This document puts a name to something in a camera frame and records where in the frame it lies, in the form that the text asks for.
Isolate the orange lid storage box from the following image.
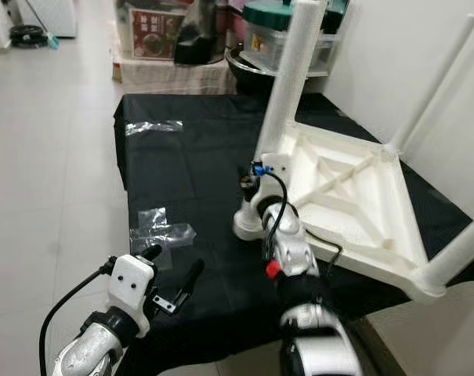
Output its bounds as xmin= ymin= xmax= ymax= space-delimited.
xmin=115 ymin=0 xmax=186 ymax=62

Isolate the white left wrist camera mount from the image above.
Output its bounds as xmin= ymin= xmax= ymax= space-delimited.
xmin=107 ymin=253 xmax=159 ymax=316

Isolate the brown cloth covered bench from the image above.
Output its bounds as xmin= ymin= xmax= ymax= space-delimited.
xmin=119 ymin=59 xmax=237 ymax=96

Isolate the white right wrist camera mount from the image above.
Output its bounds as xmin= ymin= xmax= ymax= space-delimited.
xmin=252 ymin=154 xmax=291 ymax=206

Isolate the pink plastic container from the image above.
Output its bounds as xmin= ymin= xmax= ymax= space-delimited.
xmin=227 ymin=4 xmax=249 ymax=40

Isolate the small red object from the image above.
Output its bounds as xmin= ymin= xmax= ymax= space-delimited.
xmin=111 ymin=53 xmax=124 ymax=83

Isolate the black bag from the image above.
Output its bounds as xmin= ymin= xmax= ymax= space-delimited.
xmin=174 ymin=0 xmax=230 ymax=67

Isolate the white floor appliance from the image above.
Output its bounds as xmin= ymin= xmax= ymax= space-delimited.
xmin=25 ymin=0 xmax=78 ymax=38

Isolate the small black floor object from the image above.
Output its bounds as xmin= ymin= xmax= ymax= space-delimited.
xmin=8 ymin=25 xmax=49 ymax=48

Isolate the teal head floor mop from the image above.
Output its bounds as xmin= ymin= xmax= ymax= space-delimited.
xmin=25 ymin=0 xmax=61 ymax=49

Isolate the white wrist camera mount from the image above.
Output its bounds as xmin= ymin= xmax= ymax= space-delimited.
xmin=107 ymin=253 xmax=159 ymax=316
xmin=252 ymin=154 xmax=291 ymax=206

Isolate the green pot lid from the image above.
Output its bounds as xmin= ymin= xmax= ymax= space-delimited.
xmin=242 ymin=0 xmax=327 ymax=32

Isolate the clear plastic container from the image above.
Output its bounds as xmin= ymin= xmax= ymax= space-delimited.
xmin=244 ymin=27 xmax=335 ymax=75

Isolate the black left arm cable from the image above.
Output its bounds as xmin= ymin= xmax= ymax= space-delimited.
xmin=38 ymin=257 xmax=116 ymax=376

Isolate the white plastic table top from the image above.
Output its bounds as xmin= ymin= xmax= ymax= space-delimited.
xmin=233 ymin=121 xmax=474 ymax=305

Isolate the black wok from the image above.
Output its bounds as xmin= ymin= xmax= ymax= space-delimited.
xmin=225 ymin=47 xmax=324 ymax=95

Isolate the clear plastic wrapper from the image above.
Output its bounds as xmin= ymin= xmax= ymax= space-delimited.
xmin=125 ymin=119 xmax=185 ymax=136
xmin=128 ymin=208 xmax=197 ymax=271

